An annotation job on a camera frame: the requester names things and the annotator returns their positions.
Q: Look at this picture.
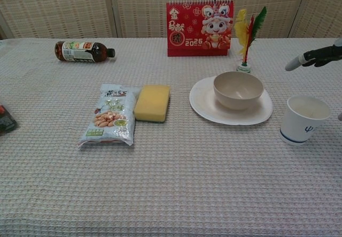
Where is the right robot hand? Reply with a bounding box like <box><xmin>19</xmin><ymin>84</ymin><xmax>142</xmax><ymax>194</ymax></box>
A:
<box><xmin>284</xmin><ymin>38</ymin><xmax>342</xmax><ymax>72</ymax></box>

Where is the white paper cup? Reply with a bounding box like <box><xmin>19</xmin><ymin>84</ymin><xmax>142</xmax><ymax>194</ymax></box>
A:
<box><xmin>279</xmin><ymin>95</ymin><xmax>331</xmax><ymax>147</ymax></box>

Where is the beige bowl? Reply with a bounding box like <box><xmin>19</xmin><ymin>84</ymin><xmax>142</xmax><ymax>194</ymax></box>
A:
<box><xmin>213</xmin><ymin>71</ymin><xmax>265</xmax><ymax>111</ymax></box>

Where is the white paper plate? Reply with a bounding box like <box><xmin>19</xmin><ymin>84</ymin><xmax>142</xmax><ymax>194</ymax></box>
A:
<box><xmin>189</xmin><ymin>75</ymin><xmax>274</xmax><ymax>126</ymax></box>

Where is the feather shuttlecock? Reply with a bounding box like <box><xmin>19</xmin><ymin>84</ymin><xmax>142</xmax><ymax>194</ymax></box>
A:
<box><xmin>234</xmin><ymin>6</ymin><xmax>267</xmax><ymax>74</ymax></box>

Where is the red 2026 desk calendar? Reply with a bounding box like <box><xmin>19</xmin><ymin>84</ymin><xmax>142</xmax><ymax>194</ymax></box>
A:
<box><xmin>166</xmin><ymin>0</ymin><xmax>235</xmax><ymax>58</ymax></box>

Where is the yellow sponge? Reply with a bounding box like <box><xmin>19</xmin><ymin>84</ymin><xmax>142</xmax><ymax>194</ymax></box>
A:
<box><xmin>133</xmin><ymin>84</ymin><xmax>171</xmax><ymax>123</ymax></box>

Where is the beige woven tablecloth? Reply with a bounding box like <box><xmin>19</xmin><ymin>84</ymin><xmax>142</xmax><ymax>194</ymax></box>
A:
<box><xmin>0</xmin><ymin>37</ymin><xmax>342</xmax><ymax>237</ymax></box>

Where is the peanut snack bag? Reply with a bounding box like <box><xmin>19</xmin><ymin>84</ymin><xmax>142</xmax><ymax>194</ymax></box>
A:
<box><xmin>78</xmin><ymin>83</ymin><xmax>141</xmax><ymax>150</ymax></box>

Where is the dark sauce bottle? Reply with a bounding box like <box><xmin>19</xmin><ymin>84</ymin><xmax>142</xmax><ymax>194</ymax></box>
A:
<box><xmin>54</xmin><ymin>40</ymin><xmax>116</xmax><ymax>64</ymax></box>

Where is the woven folding screen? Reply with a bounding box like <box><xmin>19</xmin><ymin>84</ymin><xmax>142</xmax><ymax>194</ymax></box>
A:
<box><xmin>0</xmin><ymin>0</ymin><xmax>342</xmax><ymax>40</ymax></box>

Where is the dark red snack packet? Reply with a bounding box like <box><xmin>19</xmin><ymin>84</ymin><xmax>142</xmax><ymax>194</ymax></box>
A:
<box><xmin>0</xmin><ymin>97</ymin><xmax>19</xmax><ymax>137</ymax></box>

